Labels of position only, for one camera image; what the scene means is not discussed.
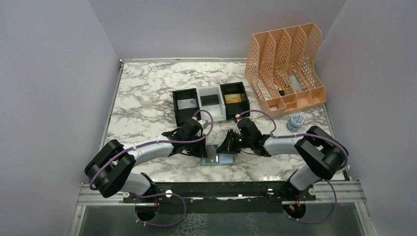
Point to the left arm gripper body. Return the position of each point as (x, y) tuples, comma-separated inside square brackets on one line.
[(195, 149)]

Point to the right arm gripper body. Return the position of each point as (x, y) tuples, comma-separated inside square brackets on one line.
[(235, 141)]

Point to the black credit card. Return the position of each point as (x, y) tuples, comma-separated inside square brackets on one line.
[(209, 100), (212, 157)]

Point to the green card holder wallet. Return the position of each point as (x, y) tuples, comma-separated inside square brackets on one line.
[(223, 160)]

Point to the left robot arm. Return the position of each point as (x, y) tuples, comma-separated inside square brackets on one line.
[(110, 171)]

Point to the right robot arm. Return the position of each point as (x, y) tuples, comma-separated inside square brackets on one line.
[(322, 154)]

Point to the gold card in tray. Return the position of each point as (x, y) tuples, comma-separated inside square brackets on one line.
[(234, 98)]

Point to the black tray left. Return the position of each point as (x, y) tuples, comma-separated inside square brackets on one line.
[(182, 115)]

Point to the black tray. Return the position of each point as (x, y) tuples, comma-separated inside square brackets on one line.
[(236, 108), (182, 115)]

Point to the black tray right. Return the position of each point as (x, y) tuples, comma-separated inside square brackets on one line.
[(236, 108)]

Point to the white tray middle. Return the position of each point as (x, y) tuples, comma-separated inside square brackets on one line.
[(217, 111)]

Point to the blue white tape roll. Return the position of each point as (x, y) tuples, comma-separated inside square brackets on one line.
[(295, 122)]

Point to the grey item in organizer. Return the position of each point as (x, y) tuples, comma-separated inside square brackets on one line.
[(293, 79)]

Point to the orange file organizer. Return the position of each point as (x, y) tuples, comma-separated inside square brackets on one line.
[(275, 55)]

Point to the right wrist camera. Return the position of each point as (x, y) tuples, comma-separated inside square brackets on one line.
[(237, 124)]

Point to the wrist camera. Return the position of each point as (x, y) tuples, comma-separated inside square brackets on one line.
[(204, 123), (237, 124)]

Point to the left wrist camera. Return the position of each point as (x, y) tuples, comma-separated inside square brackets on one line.
[(204, 123)]

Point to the black mounting rail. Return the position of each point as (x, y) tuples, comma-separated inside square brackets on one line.
[(275, 190)]

